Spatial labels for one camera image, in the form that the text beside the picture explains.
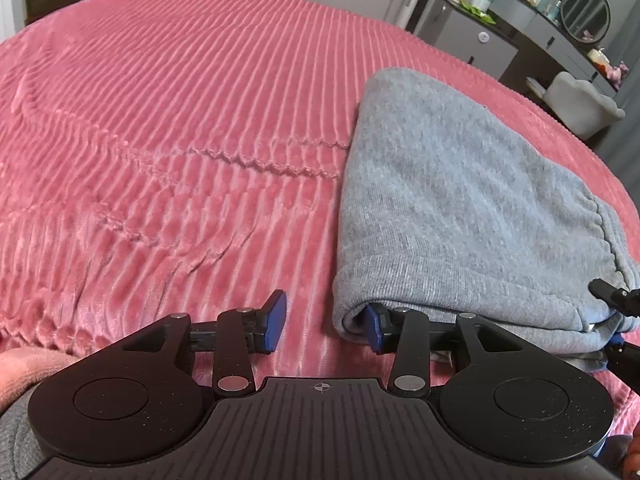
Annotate grey pants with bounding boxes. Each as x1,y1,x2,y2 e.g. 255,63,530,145
332,68,639,373

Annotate left hand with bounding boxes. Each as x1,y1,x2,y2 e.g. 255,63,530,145
0,348,78,412

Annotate pink ribbed blanket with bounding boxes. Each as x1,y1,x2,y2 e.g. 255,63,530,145
0,0,640,436

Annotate white shell chair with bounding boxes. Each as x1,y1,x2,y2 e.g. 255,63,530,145
525,72,626,141

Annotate grey vanity desk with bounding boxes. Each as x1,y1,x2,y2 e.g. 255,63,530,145
489,0,617,98

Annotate round black mirror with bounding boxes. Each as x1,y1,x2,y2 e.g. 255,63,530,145
560,0,612,44

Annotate grey mini fridge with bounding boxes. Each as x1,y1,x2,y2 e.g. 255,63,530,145
416,0,518,80

